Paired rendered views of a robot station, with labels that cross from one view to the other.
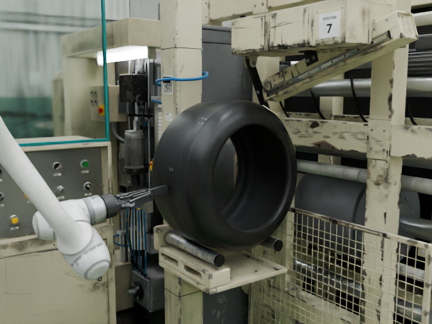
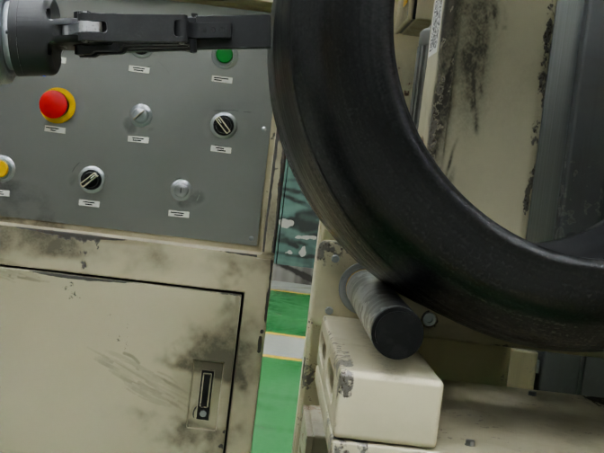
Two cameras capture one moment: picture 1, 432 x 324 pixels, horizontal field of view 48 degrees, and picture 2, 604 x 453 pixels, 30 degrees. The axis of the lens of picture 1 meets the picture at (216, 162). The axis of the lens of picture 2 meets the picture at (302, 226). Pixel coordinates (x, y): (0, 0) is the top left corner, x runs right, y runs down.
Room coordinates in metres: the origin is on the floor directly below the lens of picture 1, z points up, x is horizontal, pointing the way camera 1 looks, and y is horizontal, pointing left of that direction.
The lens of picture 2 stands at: (0.77, -0.47, 1.03)
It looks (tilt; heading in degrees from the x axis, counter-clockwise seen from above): 3 degrees down; 34
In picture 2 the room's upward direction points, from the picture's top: 7 degrees clockwise
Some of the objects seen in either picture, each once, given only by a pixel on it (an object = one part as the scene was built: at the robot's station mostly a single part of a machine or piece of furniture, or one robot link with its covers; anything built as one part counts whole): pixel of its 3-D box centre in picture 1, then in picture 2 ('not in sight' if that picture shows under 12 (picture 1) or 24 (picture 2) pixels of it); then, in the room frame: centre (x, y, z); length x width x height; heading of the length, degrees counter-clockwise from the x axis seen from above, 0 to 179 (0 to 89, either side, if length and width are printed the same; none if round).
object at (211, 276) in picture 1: (191, 263); (370, 370); (1.74, 0.09, 0.84); 0.36 x 0.09 x 0.06; 36
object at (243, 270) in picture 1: (222, 265); (503, 423); (1.83, -0.02, 0.80); 0.37 x 0.36 x 0.02; 126
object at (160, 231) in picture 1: (197, 230); (484, 301); (1.97, 0.08, 0.90); 0.40 x 0.03 x 0.10; 126
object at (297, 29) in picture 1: (303, 32); not in sight; (1.90, -0.34, 1.71); 0.61 x 0.25 x 0.15; 36
